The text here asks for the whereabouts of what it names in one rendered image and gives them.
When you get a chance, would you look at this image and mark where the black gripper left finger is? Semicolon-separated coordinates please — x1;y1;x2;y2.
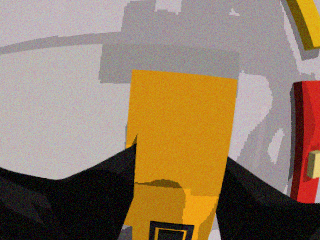
0;143;137;240

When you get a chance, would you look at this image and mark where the red long flat bar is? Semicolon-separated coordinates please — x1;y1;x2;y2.
289;80;320;204

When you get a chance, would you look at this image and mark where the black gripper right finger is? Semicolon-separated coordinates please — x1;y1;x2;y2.
216;156;320;240

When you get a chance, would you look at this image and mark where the white panel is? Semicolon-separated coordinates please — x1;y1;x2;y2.
0;43;240;180

